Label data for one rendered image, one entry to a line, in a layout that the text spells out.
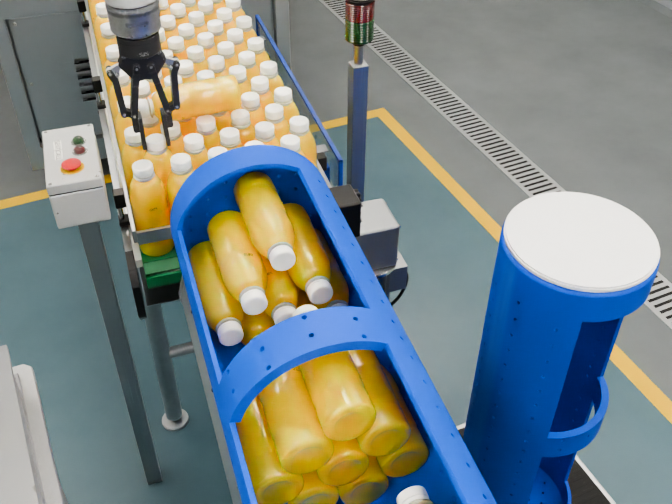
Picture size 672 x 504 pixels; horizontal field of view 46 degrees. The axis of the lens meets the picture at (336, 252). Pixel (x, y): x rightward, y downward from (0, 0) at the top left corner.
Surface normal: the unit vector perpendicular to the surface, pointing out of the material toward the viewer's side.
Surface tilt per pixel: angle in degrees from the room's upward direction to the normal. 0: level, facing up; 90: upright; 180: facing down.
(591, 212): 0
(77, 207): 90
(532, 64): 0
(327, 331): 0
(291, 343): 17
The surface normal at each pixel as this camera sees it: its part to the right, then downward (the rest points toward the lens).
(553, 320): -0.43, 0.59
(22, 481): 0.00, -0.76
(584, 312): -0.13, 0.65
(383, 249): 0.31, 0.62
